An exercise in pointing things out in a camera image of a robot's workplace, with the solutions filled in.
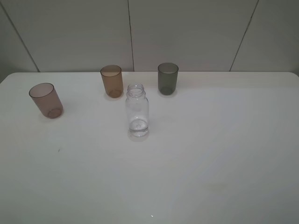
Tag clear plastic water bottle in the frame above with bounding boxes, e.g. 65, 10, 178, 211
125, 84, 149, 137

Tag grey translucent cup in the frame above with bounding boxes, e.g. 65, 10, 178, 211
158, 63, 179, 96

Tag amber translucent cup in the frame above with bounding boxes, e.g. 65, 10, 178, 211
100, 65, 123, 98

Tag pink translucent cup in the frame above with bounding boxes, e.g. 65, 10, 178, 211
29, 83, 64, 119

